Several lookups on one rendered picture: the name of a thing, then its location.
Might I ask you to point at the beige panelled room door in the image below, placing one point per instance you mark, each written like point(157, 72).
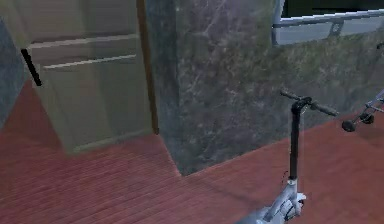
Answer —
point(96, 90)

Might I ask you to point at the black and silver kick scooter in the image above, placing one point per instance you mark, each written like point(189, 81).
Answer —
point(294, 140)

